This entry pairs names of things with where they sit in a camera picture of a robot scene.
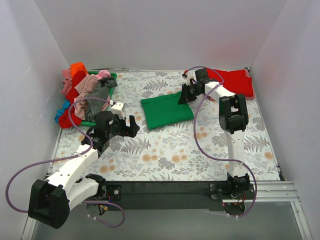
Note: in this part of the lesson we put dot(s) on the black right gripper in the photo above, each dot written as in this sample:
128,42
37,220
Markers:
186,92

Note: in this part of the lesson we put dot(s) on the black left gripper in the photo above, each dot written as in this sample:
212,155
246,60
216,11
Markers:
127,127

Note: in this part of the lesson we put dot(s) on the green t shirt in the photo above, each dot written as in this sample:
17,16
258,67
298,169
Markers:
165,110

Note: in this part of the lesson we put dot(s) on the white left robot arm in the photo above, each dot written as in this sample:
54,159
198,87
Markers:
52,199

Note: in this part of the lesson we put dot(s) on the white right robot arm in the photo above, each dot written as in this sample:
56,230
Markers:
233,120

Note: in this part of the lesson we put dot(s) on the grey t shirt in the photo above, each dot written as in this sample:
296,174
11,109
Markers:
101,91

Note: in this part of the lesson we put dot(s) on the folded red t shirt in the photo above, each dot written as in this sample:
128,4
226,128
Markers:
238,82

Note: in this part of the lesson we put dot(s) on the floral patterned table mat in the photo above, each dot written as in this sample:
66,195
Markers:
192,150

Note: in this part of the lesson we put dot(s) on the green laundry basket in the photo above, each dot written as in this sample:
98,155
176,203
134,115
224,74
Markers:
89,124

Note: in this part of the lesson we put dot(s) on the crumpled red t shirt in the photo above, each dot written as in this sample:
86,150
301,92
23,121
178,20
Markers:
64,120

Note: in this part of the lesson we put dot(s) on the blue t shirt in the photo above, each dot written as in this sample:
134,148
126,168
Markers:
66,104

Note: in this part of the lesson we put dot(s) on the orange t shirt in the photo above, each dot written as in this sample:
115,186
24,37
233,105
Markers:
77,67

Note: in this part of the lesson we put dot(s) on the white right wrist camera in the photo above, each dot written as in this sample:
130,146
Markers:
190,78

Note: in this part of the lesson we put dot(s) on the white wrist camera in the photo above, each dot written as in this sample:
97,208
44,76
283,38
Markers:
118,109
190,78

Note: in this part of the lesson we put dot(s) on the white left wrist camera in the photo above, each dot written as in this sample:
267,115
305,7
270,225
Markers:
118,109

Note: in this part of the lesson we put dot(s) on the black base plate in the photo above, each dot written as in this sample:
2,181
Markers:
171,195

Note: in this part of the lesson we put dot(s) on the aluminium frame rail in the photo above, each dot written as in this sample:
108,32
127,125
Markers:
274,213

